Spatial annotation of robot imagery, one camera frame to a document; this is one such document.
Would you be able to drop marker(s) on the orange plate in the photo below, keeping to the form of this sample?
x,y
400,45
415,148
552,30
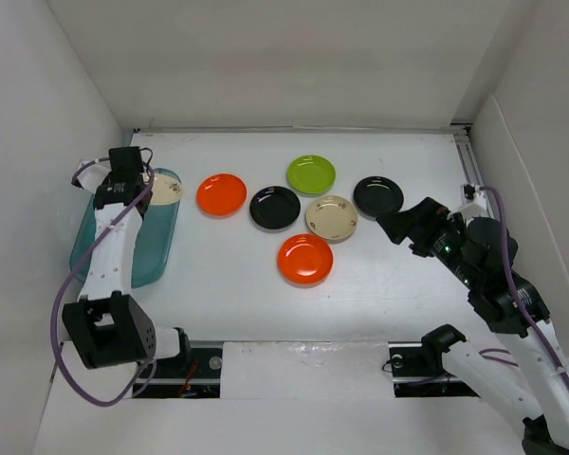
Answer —
x,y
221,195
305,259

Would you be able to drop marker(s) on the beige plate with black patch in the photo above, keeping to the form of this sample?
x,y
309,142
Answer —
x,y
166,190

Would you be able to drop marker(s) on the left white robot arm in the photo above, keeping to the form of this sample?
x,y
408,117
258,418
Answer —
x,y
106,324

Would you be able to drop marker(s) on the black plate right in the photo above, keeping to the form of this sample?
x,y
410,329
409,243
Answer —
x,y
377,195

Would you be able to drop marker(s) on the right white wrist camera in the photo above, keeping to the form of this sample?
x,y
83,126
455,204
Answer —
x,y
474,203

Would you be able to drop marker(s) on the orange plate back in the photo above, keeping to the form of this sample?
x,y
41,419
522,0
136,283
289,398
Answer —
x,y
221,195

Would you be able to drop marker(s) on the green plate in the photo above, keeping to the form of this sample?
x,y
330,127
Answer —
x,y
311,174

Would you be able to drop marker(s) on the beige plate with drawings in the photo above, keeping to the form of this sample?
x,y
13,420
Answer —
x,y
332,218

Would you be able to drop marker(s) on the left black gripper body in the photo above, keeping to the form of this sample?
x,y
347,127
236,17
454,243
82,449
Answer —
x,y
108,180

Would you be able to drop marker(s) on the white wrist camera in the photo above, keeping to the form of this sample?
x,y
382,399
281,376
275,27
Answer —
x,y
474,203
89,175

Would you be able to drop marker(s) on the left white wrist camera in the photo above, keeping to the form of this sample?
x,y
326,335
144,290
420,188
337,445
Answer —
x,y
89,175

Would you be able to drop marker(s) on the aluminium rail right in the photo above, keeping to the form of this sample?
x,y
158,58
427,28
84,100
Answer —
x,y
472,175

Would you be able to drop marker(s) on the orange plate front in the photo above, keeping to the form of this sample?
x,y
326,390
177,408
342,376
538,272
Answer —
x,y
305,259

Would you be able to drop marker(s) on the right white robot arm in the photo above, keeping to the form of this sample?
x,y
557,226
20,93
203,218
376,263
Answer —
x,y
515,313

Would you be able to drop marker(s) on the teal plastic bin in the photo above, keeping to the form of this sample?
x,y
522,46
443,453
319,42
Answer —
x,y
152,247

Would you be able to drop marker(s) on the black plate centre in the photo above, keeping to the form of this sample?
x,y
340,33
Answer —
x,y
274,208

